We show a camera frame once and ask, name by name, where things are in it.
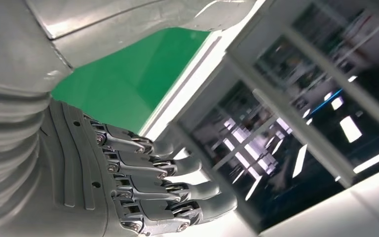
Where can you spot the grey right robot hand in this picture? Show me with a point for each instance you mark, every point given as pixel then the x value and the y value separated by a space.
pixel 78 180

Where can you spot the green conveyor belt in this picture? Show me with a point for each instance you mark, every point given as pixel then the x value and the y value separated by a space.
pixel 127 81

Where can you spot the aluminium conveyor frame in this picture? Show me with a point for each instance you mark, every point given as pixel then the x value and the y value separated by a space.
pixel 176 95

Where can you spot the glass partition frame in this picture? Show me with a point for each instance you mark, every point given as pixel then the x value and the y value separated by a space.
pixel 304 139

